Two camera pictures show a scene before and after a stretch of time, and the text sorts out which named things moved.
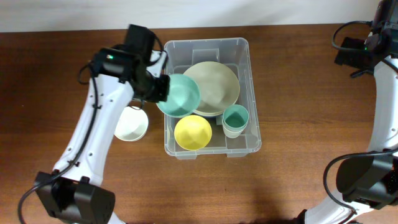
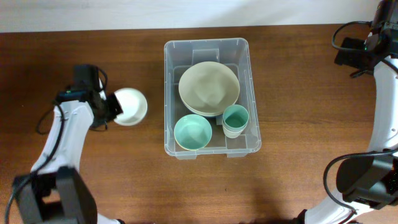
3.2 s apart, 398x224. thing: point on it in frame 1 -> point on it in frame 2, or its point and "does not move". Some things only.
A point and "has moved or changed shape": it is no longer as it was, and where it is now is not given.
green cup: x=235 y=116 does not move
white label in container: x=219 y=120 does not move
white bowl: x=133 y=124 has moved or changed shape
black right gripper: x=349 y=58 does not move
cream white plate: x=219 y=86 does not move
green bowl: x=183 y=97 -> x=193 y=132
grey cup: x=234 y=129 does not move
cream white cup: x=232 y=134 does not move
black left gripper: x=162 y=91 -> x=116 y=108
